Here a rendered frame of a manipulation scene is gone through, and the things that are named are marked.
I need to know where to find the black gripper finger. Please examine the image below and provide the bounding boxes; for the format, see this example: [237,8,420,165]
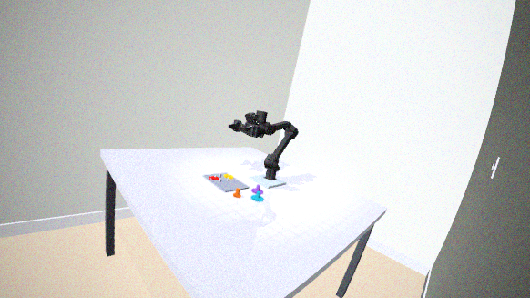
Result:
[239,124,254,137]
[228,120,239,132]

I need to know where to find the cyan gear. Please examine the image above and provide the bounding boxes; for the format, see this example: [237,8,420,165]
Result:
[250,191,264,202]

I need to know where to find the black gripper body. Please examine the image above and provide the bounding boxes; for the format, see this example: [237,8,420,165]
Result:
[237,120,260,138]

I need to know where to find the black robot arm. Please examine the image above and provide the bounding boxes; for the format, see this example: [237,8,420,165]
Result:
[245,110,299,180]

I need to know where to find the purple gear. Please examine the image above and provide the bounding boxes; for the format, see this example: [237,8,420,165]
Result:
[251,184,263,195]

